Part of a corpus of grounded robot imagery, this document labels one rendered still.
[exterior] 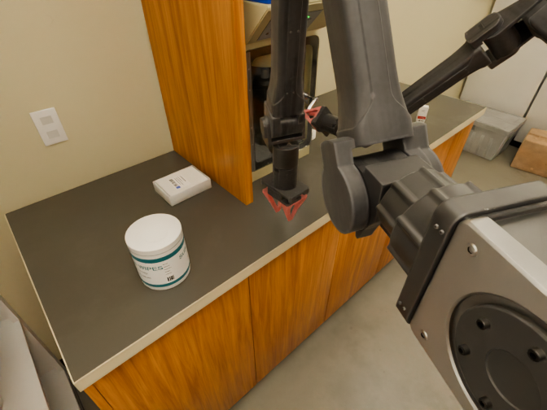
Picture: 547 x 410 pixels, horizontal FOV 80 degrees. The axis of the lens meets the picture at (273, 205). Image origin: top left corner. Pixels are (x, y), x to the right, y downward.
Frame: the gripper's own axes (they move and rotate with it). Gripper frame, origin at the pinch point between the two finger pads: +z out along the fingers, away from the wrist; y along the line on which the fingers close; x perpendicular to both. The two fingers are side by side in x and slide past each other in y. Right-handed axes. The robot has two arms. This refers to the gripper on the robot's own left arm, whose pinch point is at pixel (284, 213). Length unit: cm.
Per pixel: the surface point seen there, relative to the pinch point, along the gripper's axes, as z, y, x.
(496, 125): 76, 25, -285
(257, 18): -38.4, 25.2, -13.9
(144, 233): 0.9, 17.6, 28.9
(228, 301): 29.2, 6.5, 15.6
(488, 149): 98, 22, -284
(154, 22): -33, 66, -6
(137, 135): 6, 76, 6
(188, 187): 11.7, 41.1, 5.2
